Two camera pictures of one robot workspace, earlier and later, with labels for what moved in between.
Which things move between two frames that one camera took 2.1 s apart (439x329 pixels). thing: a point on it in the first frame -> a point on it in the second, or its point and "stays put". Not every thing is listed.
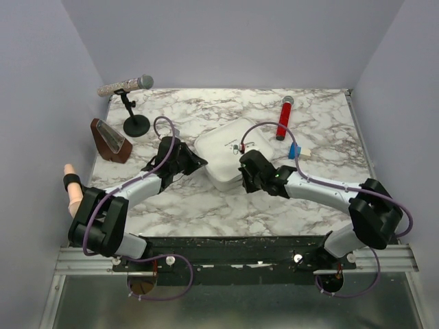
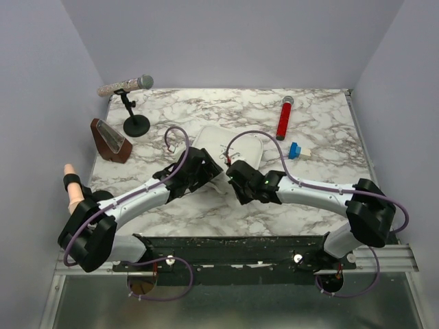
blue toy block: [291, 151] stays put
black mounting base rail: [234, 260] stays put
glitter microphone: [143, 81] stays put
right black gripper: [250, 187] -> [243, 199]
